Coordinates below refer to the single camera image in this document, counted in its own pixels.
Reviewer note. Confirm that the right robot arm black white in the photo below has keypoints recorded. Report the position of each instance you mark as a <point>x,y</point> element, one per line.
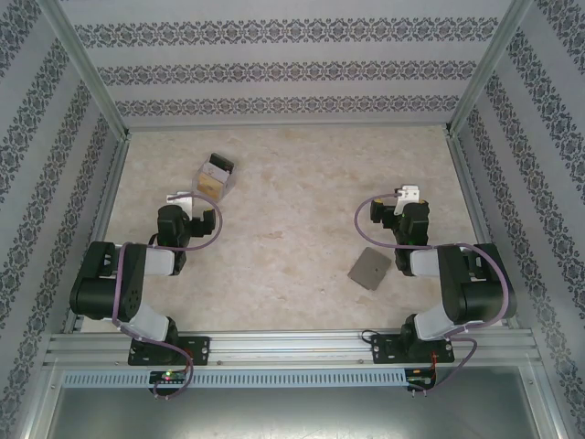
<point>480,292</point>

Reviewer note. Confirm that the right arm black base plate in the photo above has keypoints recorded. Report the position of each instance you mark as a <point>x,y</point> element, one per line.
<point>384,350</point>

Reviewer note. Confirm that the aluminium table side rail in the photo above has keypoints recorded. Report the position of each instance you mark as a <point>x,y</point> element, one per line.
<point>114,183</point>
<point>465,183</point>

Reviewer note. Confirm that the white card with pagoda print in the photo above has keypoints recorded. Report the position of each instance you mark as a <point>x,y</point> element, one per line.
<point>212,171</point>

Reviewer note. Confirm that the aluminium mounting rail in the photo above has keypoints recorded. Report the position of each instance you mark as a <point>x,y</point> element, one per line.
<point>292,347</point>

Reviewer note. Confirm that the sheet metal panel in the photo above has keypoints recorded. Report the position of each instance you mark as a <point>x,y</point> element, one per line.
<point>292,416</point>

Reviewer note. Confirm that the clear acrylic card box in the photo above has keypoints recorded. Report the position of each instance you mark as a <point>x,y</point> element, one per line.
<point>215,183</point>

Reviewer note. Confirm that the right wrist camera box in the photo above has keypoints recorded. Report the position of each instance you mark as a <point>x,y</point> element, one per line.
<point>409,193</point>

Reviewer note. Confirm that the gold card with black stripe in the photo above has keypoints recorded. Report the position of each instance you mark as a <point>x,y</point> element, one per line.
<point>208,185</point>

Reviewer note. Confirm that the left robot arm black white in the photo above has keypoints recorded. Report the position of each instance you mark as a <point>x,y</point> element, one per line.
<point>105,283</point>

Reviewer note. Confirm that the aluminium frame post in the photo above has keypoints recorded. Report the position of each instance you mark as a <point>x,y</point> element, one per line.
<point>87,73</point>
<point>491,68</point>

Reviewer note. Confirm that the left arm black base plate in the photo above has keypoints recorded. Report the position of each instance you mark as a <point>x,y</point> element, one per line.
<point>201,350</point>

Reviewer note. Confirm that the dark VIP card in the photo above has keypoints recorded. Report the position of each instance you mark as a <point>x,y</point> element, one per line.
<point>222,161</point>

